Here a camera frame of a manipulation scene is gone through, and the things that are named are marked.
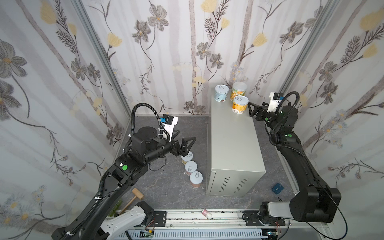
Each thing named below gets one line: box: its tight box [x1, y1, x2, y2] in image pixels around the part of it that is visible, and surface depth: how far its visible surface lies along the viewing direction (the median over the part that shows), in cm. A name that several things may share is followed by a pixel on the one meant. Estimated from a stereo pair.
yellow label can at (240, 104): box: [231, 95, 249, 115], surface depth 75 cm
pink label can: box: [184, 160, 198, 176], surface depth 88 cm
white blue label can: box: [214, 84, 230, 103], surface depth 80 cm
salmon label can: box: [189, 171, 204, 188], surface depth 84 cm
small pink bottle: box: [201, 208, 213, 220], surface depth 76 cm
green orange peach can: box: [230, 81, 247, 102], surface depth 78 cm
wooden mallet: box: [119, 188, 144, 214], surface depth 82 cm
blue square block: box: [272, 182, 284, 195], surface depth 84 cm
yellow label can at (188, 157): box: [181, 151, 194, 165], surface depth 92 cm
